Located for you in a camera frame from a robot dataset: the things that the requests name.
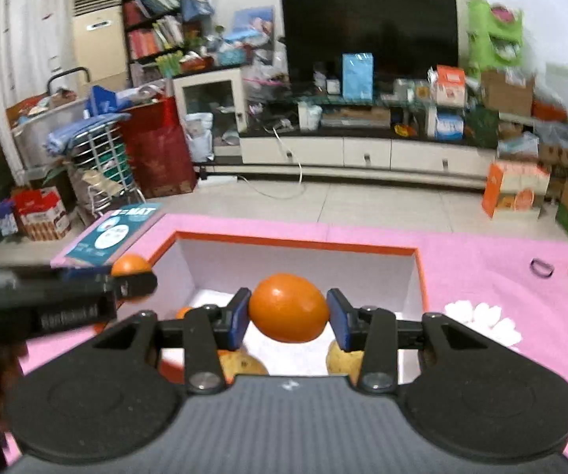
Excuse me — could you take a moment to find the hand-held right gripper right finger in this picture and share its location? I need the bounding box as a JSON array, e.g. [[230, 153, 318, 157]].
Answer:
[[326, 288, 492, 395]]

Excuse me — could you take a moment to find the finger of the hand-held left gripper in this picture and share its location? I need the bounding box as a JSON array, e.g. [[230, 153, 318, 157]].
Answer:
[[61, 265, 114, 281], [103, 271, 159, 303]]

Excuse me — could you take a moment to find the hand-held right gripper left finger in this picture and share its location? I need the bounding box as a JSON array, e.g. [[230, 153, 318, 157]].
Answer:
[[93, 288, 252, 395]]

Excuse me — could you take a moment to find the orange cardboard box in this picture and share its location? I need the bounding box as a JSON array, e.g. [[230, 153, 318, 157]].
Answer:
[[116, 231, 430, 386]]

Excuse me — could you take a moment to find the yellow potato right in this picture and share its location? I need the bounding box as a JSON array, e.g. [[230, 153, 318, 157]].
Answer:
[[326, 340, 366, 376]]

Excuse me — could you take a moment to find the yellow potato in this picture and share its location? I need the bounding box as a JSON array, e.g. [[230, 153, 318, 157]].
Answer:
[[217, 349, 270, 378], [326, 340, 366, 376]]

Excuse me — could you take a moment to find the teal book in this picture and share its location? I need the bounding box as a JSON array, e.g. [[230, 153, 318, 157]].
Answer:
[[64, 202, 165, 270]]

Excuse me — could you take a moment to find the yellow potato left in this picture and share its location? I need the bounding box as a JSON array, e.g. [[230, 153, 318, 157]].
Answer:
[[217, 349, 270, 378]]

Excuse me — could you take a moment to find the red white snack box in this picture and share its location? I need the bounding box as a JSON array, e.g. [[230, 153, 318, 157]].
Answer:
[[12, 186, 72, 242]]

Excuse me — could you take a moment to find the blue small carton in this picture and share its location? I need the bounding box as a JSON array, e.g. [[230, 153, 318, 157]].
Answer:
[[0, 199, 18, 237]]

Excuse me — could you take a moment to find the red paper bag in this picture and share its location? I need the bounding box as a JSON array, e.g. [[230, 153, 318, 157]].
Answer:
[[118, 96, 198, 199]]

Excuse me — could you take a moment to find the blue folded cloth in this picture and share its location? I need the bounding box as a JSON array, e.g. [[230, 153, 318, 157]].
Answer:
[[44, 113, 131, 156]]

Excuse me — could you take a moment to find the clear plastic storage bin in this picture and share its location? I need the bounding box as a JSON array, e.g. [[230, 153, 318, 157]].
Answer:
[[11, 101, 89, 169]]

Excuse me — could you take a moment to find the pink floral tablecloth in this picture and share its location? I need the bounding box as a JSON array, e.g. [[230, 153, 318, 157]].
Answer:
[[4, 212, 568, 474]]

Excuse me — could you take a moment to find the white pouch bag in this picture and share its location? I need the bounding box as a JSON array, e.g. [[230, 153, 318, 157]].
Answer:
[[185, 113, 214, 161]]

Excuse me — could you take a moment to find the white black TV stand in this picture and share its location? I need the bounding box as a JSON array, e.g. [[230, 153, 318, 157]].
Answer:
[[238, 94, 499, 188]]

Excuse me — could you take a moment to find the blue shopping bag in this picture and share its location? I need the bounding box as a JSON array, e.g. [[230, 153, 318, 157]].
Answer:
[[86, 84, 134, 115]]

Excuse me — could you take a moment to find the silver disc player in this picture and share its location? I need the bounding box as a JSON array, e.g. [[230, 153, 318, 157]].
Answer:
[[321, 109, 392, 129]]

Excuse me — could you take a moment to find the white glass door cabinet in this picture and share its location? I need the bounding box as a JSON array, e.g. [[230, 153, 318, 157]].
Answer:
[[172, 68, 247, 146]]

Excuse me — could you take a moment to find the orange white carton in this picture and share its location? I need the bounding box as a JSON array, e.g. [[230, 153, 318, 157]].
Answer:
[[481, 160, 551, 220]]

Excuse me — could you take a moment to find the blue white tissue box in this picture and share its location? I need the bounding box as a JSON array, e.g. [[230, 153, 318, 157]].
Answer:
[[434, 111, 465, 140]]

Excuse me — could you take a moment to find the beige standing air conditioner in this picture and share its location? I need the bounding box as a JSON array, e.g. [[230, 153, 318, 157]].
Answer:
[[70, 0, 130, 85]]

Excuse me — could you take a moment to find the dark green gift box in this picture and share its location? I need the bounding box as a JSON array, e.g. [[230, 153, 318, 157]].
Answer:
[[464, 109, 499, 149]]

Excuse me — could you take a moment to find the black bookshelf with books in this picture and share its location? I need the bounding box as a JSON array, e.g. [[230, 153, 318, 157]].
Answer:
[[111, 0, 203, 77]]

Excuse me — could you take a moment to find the blue card packet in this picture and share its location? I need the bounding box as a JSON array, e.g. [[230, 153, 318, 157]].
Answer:
[[342, 53, 374, 101]]

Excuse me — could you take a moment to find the white curtain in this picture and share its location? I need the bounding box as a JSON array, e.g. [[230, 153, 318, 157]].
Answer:
[[0, 0, 84, 183]]

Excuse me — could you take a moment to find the teal small basket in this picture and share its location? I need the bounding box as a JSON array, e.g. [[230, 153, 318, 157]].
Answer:
[[217, 44, 245, 65]]

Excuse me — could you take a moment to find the small orange white box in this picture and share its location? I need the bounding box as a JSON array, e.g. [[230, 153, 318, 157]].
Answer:
[[434, 65, 467, 108]]

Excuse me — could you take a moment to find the brown cardboard box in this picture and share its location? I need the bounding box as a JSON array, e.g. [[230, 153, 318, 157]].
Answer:
[[481, 69, 536, 117]]

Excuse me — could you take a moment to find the blue hanging tote bag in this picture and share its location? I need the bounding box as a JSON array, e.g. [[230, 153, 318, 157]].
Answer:
[[181, 0, 214, 23]]

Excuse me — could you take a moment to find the pastel painted canvas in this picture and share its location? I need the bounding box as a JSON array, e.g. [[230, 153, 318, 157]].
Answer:
[[232, 6, 275, 43]]

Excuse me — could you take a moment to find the black television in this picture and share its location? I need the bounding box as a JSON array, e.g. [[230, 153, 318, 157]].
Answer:
[[279, 0, 460, 82]]

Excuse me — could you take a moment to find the green plastic storage rack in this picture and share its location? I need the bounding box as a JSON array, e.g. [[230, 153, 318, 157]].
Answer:
[[466, 0, 524, 80]]

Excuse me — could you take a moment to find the white wire basket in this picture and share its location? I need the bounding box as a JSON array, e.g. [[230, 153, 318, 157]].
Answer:
[[69, 121, 139, 215]]

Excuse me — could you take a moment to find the white power cable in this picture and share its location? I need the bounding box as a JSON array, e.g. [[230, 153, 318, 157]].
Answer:
[[237, 126, 304, 198]]

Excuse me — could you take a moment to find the black trolley handle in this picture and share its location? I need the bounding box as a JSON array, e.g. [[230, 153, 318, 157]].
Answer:
[[47, 66, 91, 97]]

